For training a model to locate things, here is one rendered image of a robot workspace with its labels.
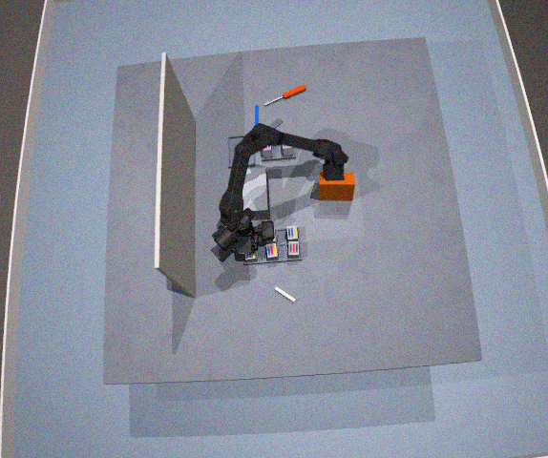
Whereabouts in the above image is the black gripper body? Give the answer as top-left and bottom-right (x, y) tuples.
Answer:
(237, 220), (275, 240)

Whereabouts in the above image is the orange-handled screwdriver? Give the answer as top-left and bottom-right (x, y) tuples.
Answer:
(264, 85), (306, 105)

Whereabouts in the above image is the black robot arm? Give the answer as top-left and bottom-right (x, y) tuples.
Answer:
(212, 123), (348, 254)

